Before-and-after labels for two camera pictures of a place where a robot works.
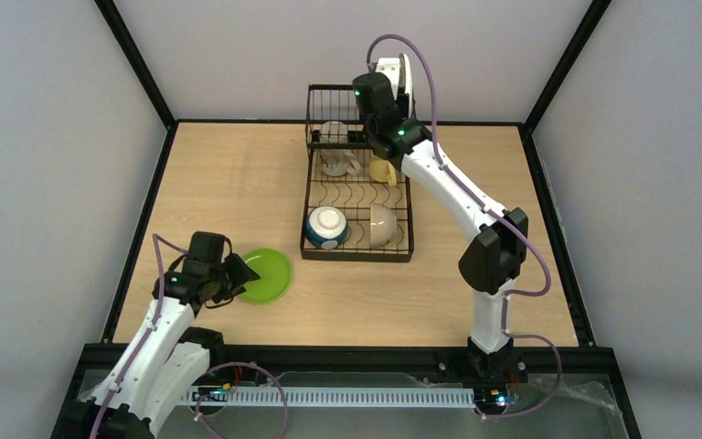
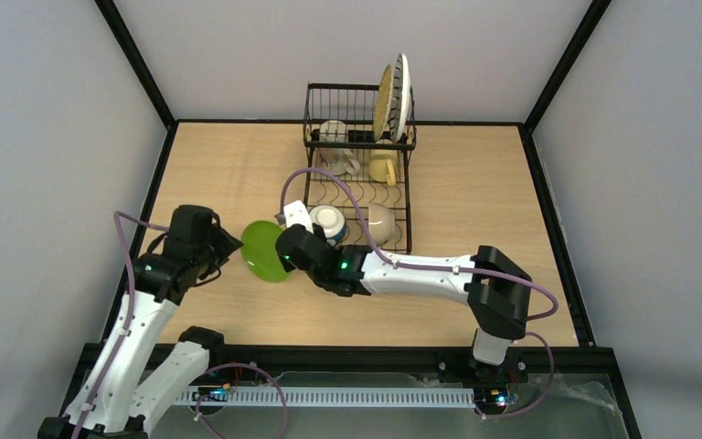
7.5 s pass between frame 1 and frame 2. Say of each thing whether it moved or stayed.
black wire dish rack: stayed
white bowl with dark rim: stayed
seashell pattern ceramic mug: stayed
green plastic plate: moved
